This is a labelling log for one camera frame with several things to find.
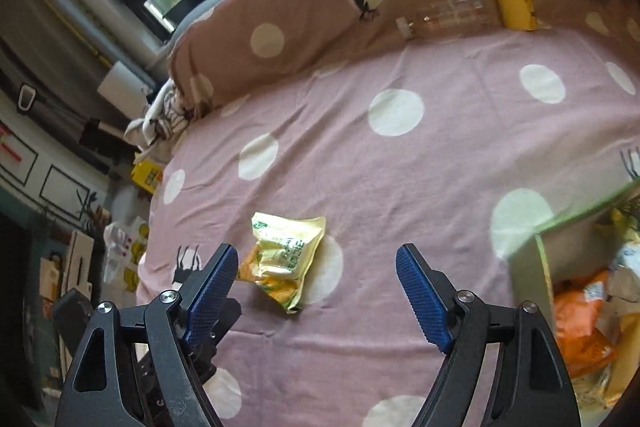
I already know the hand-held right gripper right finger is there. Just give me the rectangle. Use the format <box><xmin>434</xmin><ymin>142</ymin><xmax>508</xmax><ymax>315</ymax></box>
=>
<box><xmin>395</xmin><ymin>243</ymin><xmax>583</xmax><ymax>427</ymax></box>

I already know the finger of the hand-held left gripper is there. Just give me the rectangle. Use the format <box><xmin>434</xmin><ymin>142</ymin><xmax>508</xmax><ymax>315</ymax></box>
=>
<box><xmin>192</xmin><ymin>299</ymin><xmax>242</xmax><ymax>380</ymax></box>

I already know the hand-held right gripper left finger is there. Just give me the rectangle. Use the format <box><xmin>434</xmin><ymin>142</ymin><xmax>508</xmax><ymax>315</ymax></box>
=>
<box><xmin>54</xmin><ymin>243</ymin><xmax>240</xmax><ymax>427</ymax></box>

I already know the yellow snack packet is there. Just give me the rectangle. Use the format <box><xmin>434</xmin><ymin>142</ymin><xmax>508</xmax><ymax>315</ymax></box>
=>
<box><xmin>237</xmin><ymin>212</ymin><xmax>327</xmax><ymax>314</ymax></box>

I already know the green cardboard box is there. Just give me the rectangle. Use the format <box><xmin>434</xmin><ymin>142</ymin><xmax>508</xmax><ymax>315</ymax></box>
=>
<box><xmin>510</xmin><ymin>179</ymin><xmax>640</xmax><ymax>413</ymax></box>

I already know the orange snack packet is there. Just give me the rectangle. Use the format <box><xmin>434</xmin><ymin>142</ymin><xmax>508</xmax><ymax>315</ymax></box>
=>
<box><xmin>552</xmin><ymin>269</ymin><xmax>618</xmax><ymax>378</ymax></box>

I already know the gold crinkled snack packet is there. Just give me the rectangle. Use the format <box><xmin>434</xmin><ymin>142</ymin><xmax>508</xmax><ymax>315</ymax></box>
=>
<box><xmin>607</xmin><ymin>202</ymin><xmax>640</xmax><ymax>238</ymax></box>

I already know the white plastic bag yellow print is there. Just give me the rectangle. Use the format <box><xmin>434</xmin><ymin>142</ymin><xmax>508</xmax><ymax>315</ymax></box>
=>
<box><xmin>102</xmin><ymin>217</ymin><xmax>151</xmax><ymax>293</ymax></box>

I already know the pink polka dot bed sheet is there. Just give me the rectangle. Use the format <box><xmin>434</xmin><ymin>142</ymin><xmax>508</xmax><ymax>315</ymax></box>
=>
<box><xmin>137</xmin><ymin>24</ymin><xmax>640</xmax><ymax>427</ymax></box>

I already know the striped white cloth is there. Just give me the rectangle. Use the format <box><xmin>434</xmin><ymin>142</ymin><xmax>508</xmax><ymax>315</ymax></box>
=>
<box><xmin>125</xmin><ymin>79</ymin><xmax>193</xmax><ymax>152</ymax></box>

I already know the white paper roll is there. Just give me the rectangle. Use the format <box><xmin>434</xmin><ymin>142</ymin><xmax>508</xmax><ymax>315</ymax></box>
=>
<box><xmin>97</xmin><ymin>61</ymin><xmax>151</xmax><ymax>118</ymax></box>

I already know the clear plastic bottle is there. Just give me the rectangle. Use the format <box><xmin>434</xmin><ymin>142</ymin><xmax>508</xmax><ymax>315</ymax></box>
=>
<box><xmin>396</xmin><ymin>0</ymin><xmax>501</xmax><ymax>40</ymax></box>

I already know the grey pipe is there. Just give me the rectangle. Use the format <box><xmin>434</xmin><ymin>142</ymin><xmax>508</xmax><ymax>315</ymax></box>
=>
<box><xmin>20</xmin><ymin>0</ymin><xmax>166</xmax><ymax>72</ymax></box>

